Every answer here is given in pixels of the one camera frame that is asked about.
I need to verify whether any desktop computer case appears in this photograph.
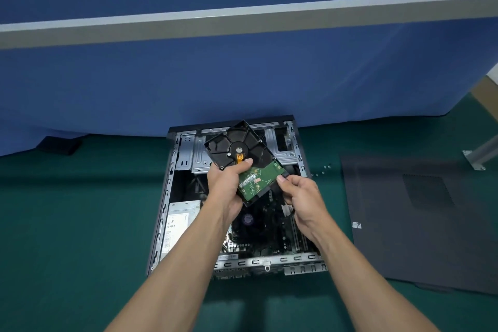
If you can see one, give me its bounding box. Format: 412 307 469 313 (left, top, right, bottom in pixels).
146 114 329 280

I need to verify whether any silver power supply unit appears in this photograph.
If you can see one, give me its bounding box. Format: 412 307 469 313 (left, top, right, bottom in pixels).
159 200 202 263

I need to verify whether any silver metal drive cage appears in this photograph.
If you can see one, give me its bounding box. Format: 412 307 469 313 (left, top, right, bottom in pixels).
190 127 299 175

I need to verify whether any black side panel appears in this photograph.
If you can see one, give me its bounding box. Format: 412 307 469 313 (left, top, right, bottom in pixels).
339 154 498 297

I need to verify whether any person's right hand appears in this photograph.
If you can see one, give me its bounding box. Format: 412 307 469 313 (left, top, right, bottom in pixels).
276 174 336 252

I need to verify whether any grey metal post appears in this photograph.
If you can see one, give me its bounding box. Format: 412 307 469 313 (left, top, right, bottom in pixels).
462 134 498 171

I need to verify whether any hard drive with cables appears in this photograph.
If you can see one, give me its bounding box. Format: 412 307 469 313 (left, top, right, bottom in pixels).
203 119 292 208

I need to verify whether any person's left forearm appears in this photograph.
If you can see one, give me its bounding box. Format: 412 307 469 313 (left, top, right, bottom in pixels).
104 203 234 332

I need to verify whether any black flat base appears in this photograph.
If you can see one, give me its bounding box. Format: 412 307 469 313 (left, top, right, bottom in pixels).
36 135 84 157

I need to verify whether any blue cloth curtain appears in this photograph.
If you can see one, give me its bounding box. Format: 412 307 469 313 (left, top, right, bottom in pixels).
0 0 498 157

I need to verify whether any person's left hand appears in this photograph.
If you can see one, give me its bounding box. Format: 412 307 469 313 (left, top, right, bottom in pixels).
206 158 254 227

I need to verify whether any green floor mat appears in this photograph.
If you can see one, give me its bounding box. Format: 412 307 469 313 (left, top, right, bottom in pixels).
0 92 498 332

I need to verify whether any person's right forearm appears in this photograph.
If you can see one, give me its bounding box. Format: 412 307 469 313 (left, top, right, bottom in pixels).
311 223 440 332

